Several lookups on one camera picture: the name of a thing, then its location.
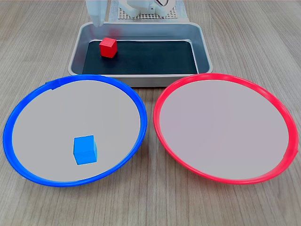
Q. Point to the blue cube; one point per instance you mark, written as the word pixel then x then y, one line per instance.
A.
pixel 84 150

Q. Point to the red-rimmed white plate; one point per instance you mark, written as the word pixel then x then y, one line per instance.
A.
pixel 223 131

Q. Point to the red cube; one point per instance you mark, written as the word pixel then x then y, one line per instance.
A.
pixel 107 48

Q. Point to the steel tray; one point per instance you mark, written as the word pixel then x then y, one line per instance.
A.
pixel 141 81

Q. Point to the pale perforated base plate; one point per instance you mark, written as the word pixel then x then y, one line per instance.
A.
pixel 174 14

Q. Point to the blue-rimmed white plate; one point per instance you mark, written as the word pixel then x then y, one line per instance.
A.
pixel 47 122

